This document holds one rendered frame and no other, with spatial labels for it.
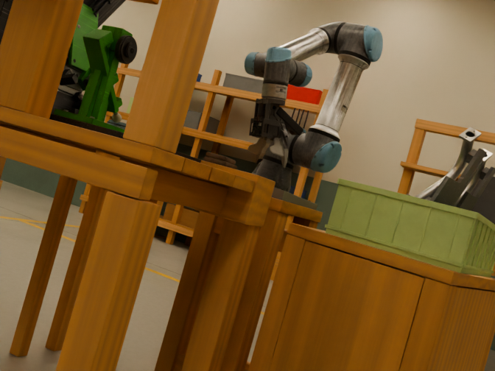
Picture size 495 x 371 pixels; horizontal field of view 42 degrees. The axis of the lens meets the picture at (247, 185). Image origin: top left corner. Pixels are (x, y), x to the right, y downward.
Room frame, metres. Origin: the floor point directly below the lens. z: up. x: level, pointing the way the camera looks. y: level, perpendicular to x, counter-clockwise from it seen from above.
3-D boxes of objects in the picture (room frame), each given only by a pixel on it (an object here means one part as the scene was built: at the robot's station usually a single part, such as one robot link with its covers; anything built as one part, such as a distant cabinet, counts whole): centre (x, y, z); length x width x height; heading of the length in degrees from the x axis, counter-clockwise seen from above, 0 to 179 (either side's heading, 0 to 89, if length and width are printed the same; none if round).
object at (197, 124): (7.95, 0.63, 1.10); 3.01 x 0.55 x 2.20; 62
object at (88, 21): (2.02, 0.65, 1.17); 0.13 x 0.12 x 0.20; 65
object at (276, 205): (2.30, -0.08, 0.83); 0.32 x 0.32 x 0.04; 58
